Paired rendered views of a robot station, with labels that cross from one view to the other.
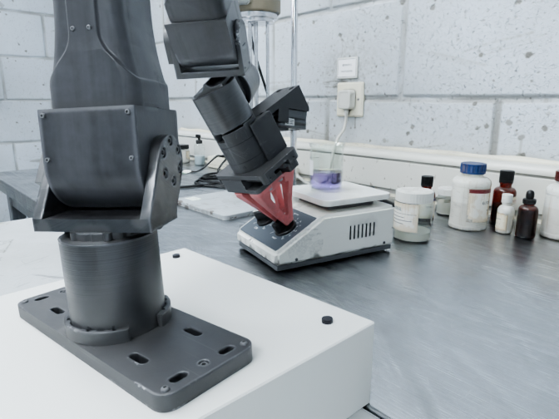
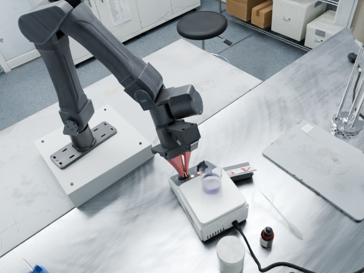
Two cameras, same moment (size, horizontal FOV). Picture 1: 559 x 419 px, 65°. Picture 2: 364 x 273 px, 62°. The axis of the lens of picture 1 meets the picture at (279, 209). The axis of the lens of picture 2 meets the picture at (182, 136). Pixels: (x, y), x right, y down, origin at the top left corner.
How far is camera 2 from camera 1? 96 cm
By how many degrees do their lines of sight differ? 86
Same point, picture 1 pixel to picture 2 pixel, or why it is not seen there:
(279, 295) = (93, 173)
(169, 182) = (70, 128)
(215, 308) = (90, 160)
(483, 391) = (71, 239)
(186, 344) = (66, 156)
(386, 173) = not seen: outside the picture
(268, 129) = (161, 136)
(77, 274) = not seen: hidden behind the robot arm
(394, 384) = (81, 215)
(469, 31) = not seen: outside the picture
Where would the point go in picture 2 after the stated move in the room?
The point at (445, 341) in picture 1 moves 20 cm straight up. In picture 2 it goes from (99, 238) to (70, 195)
